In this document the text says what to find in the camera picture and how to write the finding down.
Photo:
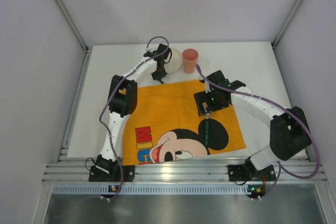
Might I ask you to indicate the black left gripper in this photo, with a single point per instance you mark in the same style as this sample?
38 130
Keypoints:
158 75

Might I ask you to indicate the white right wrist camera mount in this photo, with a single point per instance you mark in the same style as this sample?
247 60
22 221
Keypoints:
207 88

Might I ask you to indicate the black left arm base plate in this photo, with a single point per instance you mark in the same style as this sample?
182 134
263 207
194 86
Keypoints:
98 174

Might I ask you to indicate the left aluminium frame post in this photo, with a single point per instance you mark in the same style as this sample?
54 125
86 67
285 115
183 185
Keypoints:
70 22

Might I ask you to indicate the aluminium mounting rail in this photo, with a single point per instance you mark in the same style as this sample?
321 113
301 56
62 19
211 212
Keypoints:
203 170

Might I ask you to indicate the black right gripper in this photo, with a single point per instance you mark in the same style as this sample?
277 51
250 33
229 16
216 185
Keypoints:
202 104

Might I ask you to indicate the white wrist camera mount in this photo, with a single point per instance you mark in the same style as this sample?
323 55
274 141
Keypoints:
207 88
150 53

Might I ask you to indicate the orange cartoon print cloth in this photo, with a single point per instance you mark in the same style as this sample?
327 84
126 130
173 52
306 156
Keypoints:
165 126

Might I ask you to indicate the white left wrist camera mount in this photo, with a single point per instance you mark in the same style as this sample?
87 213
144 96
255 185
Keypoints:
150 53

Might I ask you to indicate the perforated grey cable duct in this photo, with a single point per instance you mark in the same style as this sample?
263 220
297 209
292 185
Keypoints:
157 189

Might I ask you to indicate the spoon with teal handle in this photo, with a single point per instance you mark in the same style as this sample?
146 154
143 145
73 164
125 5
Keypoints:
207 114

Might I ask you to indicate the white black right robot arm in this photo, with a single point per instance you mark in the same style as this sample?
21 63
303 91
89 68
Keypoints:
289 131

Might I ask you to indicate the right aluminium frame post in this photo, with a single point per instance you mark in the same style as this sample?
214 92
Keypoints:
286 24

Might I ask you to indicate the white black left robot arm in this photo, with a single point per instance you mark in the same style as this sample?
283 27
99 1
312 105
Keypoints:
122 102

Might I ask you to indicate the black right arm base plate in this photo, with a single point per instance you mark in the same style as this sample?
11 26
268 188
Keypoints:
241 173

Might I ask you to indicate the pink plastic cup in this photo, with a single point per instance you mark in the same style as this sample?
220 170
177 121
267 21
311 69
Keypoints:
190 58

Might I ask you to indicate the cream round plate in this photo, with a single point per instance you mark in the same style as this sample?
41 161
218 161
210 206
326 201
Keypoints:
174 61

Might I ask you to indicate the aluminium frame post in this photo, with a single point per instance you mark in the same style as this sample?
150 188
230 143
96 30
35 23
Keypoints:
286 24
70 22

